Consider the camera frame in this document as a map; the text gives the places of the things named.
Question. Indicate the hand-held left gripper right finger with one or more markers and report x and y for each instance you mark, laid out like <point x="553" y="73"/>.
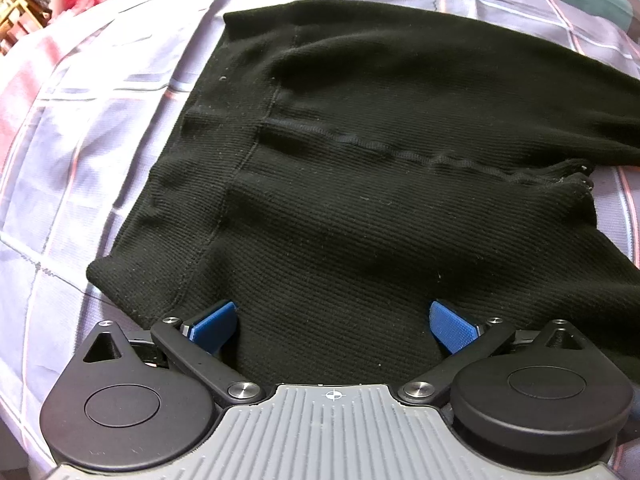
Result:
<point x="452" y="331"/>

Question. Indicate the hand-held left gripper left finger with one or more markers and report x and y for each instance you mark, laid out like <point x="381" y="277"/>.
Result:
<point x="214" y="329"/>

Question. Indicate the black knit pants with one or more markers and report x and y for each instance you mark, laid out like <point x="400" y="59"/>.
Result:
<point x="360" y="175"/>

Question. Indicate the plaid lavender bed sheet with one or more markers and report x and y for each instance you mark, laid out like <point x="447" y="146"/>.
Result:
<point x="90" y="125"/>

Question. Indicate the wooden shelf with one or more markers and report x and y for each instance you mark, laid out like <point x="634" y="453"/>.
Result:
<point x="17" y="12"/>

